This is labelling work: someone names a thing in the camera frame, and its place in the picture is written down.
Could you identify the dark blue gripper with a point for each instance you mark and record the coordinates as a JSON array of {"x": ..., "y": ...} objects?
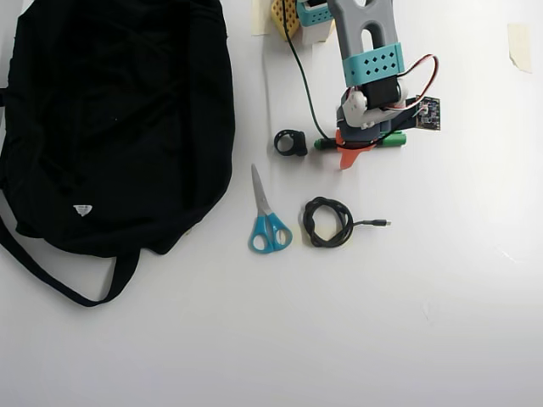
[{"x": 349, "y": 158}]

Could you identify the green capped black marker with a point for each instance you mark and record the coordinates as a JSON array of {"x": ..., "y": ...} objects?
[{"x": 392, "y": 139}]

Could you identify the teal white robot base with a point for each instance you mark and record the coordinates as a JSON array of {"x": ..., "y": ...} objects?
[{"x": 314, "y": 36}]

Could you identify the white grey teal robot arm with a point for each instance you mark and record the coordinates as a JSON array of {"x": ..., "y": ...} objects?
[{"x": 352, "y": 34}]

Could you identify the black fabric bag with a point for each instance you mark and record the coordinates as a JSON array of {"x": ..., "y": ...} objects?
[{"x": 106, "y": 127}]

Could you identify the yellow perforated plastic block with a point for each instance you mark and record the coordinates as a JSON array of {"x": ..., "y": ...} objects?
[{"x": 279, "y": 19}]

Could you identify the long beige masking tape strip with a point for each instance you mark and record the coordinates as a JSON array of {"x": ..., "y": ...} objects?
[{"x": 261, "y": 21}]

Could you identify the short beige masking tape piece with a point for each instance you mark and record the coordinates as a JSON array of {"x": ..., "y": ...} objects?
[{"x": 521, "y": 46}]

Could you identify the bare camera circuit board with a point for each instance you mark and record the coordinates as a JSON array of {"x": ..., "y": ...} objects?
[{"x": 429, "y": 113}]

